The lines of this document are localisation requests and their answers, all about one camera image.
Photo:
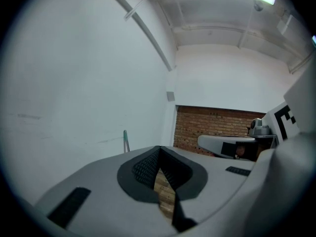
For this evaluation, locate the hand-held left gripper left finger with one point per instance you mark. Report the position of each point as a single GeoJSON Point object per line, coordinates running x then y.
{"type": "Point", "coordinates": [103, 181]}

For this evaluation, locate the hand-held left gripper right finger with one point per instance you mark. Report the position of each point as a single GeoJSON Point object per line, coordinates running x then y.
{"type": "Point", "coordinates": [222, 179]}

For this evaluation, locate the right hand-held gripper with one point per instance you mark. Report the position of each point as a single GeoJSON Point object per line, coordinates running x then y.
{"type": "Point", "coordinates": [284, 122]}

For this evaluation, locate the white ceiling pipe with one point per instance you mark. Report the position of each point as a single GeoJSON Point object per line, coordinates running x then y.
{"type": "Point", "coordinates": [222, 29]}

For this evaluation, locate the white ceiling dome sensor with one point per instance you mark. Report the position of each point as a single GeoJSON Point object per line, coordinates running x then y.
{"type": "Point", "coordinates": [258, 7]}

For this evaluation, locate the silver fisheye camera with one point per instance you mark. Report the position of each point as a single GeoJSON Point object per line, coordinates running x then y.
{"type": "Point", "coordinates": [259, 128]}

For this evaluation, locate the grey wall box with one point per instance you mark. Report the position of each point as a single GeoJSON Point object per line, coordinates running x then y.
{"type": "Point", "coordinates": [170, 96]}

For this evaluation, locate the white curved wall pipe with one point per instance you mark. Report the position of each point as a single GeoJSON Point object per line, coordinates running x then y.
{"type": "Point", "coordinates": [148, 31]}

